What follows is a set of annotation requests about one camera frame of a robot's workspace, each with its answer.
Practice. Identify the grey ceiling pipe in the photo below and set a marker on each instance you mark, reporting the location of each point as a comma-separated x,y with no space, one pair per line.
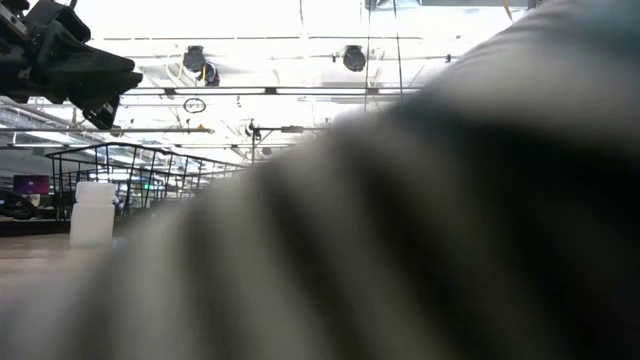
150,130

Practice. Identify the purple lit monitor screen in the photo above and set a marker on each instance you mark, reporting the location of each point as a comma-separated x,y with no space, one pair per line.
31,184

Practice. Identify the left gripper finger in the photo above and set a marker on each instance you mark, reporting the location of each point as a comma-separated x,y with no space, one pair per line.
102,92
90,57

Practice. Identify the black overhead rail with post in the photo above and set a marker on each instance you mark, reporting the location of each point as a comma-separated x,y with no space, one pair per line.
292,129

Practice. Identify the dark hanging reel with yellow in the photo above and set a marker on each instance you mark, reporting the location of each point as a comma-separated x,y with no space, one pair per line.
210,75

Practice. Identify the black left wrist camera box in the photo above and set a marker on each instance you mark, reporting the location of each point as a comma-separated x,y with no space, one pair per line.
60,17

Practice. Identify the long ceiling light rail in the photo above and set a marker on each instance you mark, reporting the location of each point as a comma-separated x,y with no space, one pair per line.
270,90

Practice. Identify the black background equipment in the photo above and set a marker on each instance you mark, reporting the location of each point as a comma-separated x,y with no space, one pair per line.
17,207

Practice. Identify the white plastic medicine bottle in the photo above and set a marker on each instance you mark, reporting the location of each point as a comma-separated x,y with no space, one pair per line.
92,220

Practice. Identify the grey patterned cloth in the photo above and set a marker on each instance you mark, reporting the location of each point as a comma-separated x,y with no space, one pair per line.
400,250

